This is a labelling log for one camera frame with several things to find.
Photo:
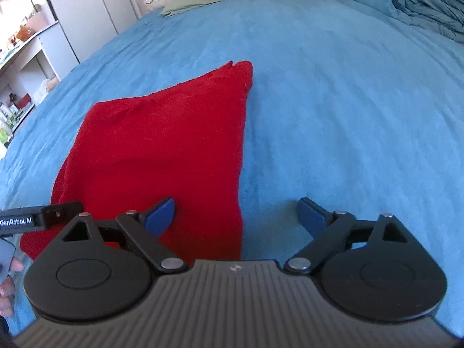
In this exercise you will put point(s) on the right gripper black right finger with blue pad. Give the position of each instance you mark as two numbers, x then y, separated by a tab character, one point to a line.
375	270

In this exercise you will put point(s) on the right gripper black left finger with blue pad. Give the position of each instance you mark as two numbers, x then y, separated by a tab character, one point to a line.
93	270

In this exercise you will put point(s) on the red small garment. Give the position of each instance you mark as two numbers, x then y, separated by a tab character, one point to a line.
184	142

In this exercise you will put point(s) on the person's left hand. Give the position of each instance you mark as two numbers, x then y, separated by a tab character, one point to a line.
8	289

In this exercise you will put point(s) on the red box on shelf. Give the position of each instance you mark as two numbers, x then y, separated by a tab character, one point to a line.
21	102

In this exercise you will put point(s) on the white shelf unit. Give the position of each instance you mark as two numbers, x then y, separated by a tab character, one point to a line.
46	55

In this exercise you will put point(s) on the blue bed sheet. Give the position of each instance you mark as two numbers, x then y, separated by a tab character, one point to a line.
353	109

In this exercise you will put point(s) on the orange plush toy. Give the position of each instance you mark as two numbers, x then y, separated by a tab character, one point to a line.
24	33

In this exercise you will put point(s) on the pink basket on shelf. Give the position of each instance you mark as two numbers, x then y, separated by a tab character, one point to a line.
37	21

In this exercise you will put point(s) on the white grey wardrobe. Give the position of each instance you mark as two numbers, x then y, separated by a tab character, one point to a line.
89	24

